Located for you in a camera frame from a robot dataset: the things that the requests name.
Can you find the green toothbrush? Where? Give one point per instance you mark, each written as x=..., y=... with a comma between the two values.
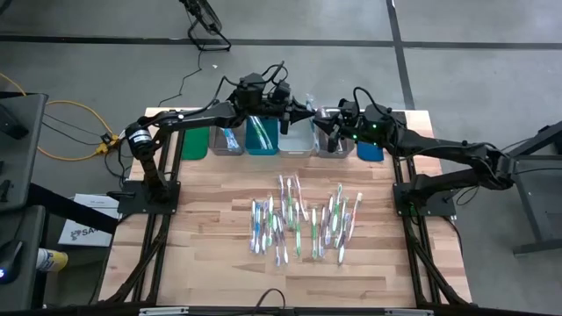
x=337, y=206
x=259, y=134
x=270, y=219
x=314, y=232
x=289, y=206
x=266, y=136
x=298, y=232
x=342, y=219

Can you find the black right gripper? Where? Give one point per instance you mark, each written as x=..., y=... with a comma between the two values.
x=351, y=127

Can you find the yellow power plug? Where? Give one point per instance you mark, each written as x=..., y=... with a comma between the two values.
x=105, y=147

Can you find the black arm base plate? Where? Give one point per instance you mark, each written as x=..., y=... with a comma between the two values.
x=131, y=199
x=439, y=206

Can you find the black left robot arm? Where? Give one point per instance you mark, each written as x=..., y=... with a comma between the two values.
x=197, y=117

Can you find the blue toothbrush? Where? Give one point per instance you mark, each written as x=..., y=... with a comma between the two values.
x=231, y=139
x=258, y=224
x=310, y=103

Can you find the black desk frame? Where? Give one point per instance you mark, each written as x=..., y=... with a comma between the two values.
x=540, y=197

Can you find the black frame bracket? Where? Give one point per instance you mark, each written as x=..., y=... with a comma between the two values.
x=412, y=169

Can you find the white cardboard box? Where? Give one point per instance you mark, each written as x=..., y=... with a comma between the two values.
x=98, y=202

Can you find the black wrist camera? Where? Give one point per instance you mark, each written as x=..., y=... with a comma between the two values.
x=281, y=91
x=347, y=107

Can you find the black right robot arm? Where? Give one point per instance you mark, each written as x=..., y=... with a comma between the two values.
x=439, y=149

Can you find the white and yellow can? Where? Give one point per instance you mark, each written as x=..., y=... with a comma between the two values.
x=52, y=260

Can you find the black diagonal bar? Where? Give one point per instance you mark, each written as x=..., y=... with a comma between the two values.
x=70, y=208

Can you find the purple toothbrush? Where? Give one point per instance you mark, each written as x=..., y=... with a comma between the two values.
x=253, y=224
x=329, y=219
x=283, y=246
x=342, y=258
x=281, y=193
x=264, y=228
x=276, y=246
x=322, y=232

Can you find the green plastic lid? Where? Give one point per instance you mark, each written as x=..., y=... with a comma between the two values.
x=195, y=145

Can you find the grey translucent plastic bin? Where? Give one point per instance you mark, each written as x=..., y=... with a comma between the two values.
x=322, y=151
x=215, y=145

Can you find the teal plastic bin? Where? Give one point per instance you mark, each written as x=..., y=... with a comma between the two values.
x=274, y=140

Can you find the black floor fan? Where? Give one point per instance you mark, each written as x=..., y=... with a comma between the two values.
x=204, y=15

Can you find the black computer mouse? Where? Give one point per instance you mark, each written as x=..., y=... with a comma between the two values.
x=9, y=259

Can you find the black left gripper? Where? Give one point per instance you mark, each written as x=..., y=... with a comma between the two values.
x=278, y=109

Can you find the black box on desk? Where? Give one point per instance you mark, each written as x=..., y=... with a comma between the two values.
x=11, y=123

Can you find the grey desk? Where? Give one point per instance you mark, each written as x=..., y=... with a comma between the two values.
x=22, y=167
x=26, y=228

